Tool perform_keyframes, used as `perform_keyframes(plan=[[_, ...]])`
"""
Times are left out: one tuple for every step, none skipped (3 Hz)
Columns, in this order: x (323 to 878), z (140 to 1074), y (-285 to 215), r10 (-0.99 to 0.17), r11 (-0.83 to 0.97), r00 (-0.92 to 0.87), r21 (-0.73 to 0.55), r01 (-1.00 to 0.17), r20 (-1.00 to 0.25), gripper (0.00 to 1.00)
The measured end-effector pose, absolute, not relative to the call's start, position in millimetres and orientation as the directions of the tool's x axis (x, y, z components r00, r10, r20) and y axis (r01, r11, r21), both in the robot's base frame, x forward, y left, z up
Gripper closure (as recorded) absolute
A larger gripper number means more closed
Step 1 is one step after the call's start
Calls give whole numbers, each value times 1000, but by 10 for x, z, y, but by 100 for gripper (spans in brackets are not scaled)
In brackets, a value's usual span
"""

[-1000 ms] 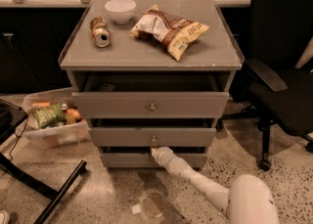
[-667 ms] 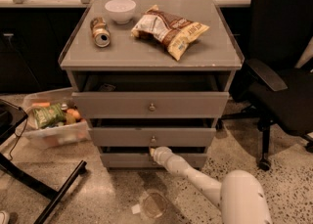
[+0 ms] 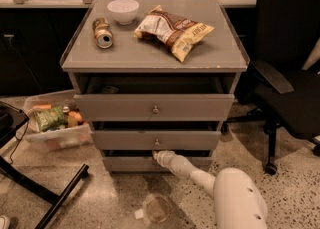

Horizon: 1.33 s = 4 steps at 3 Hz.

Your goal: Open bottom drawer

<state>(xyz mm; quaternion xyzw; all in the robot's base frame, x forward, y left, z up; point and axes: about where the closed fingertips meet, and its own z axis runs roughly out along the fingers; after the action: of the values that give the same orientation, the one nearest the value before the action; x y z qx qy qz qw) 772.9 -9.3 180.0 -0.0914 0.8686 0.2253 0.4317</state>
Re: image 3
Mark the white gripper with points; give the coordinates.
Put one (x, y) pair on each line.
(165, 158)

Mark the grey bottom drawer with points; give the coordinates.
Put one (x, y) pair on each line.
(141, 161)

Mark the grey drawer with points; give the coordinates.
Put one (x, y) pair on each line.
(154, 98)
(197, 135)
(141, 161)

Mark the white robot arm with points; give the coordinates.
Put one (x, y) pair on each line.
(238, 202)

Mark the grey middle drawer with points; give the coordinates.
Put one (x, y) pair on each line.
(197, 135)

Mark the grey top drawer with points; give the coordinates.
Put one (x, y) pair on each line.
(154, 98)

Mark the grey drawer cabinet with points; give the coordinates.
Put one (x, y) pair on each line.
(219, 55)

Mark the orange fruit in bin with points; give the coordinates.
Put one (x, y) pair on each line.
(76, 115)

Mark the clear plastic storage bin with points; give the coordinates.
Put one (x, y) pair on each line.
(61, 137)

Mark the green snack bag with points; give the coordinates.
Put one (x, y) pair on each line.
(50, 118)

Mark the brown yellow chip bag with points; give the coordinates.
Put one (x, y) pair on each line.
(178, 33)

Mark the gold soda can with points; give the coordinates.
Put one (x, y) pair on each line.
(102, 33)

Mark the black office chair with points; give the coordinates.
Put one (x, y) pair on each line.
(283, 79)

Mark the white ceramic bowl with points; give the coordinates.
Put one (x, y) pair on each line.
(123, 11)

